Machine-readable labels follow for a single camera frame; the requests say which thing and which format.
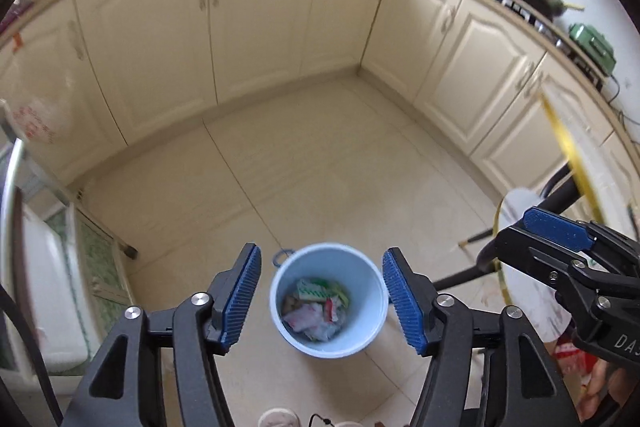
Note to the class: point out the red packet on floor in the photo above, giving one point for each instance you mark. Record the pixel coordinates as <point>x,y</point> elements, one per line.
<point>570,357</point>

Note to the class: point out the white cabinet with green glass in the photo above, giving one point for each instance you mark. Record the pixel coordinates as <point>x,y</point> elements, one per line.
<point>50,287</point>

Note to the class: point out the pile of wrappers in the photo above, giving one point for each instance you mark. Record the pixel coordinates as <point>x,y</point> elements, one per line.
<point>312,314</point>

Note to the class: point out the clear bag with red print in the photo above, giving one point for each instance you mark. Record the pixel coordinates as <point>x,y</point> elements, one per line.
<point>37,122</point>

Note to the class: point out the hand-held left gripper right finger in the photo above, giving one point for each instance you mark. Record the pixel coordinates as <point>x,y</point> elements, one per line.
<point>405,302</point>

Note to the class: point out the green electric cooker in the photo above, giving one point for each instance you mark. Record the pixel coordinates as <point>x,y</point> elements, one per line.
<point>592,47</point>

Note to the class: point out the person's right hand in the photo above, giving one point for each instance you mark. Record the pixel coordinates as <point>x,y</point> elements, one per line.
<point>595,402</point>

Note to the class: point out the round marble table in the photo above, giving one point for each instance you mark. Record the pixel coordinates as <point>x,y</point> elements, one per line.
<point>530,312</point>

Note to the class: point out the red knife rack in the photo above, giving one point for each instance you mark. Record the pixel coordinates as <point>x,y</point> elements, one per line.
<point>15,16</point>

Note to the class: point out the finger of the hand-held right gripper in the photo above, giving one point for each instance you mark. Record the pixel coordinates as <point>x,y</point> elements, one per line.
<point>555,227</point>
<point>525,252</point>

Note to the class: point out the orange tape strip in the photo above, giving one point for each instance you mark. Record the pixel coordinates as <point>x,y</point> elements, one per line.
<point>18,42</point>

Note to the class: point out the blue plastic bucket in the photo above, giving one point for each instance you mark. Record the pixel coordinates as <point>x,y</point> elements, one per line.
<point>365,322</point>

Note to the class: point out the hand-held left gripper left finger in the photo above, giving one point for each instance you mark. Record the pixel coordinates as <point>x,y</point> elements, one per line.
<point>242,292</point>

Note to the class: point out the black gas stove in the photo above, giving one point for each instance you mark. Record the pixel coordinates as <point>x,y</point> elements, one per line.
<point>555,37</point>

